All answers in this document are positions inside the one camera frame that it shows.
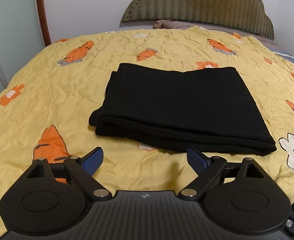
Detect black trousers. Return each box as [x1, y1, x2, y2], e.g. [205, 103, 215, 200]
[88, 63, 276, 156]

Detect brown grey pillow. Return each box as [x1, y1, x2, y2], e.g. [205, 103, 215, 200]
[153, 20, 206, 30]

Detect frosted glass floral sliding door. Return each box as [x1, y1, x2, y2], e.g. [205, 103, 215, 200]
[0, 0, 44, 93]

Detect olive green padded headboard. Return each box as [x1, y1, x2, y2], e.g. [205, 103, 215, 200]
[122, 0, 274, 40]

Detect brown wooden door frame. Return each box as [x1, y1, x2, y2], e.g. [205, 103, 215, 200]
[36, 0, 52, 47]

